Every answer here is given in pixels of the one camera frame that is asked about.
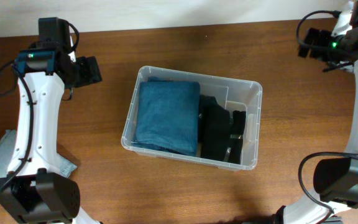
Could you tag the clear plastic storage bin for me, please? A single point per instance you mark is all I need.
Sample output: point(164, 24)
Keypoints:
point(232, 94)

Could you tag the light blue jeans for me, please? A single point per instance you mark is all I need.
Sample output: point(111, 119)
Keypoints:
point(7, 143)

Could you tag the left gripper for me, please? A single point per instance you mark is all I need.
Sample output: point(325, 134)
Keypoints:
point(91, 71)

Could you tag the black garment small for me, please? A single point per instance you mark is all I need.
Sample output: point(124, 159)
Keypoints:
point(204, 102)

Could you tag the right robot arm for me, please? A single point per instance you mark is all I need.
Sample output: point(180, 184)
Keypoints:
point(329, 180)

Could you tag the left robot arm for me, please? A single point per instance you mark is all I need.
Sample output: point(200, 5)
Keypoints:
point(33, 190)

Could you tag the dark blue jeans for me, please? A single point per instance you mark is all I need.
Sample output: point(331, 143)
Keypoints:
point(167, 117)

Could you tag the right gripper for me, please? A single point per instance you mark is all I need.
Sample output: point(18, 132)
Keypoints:
point(324, 38)

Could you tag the black garment large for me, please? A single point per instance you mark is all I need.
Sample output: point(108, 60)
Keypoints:
point(223, 133)

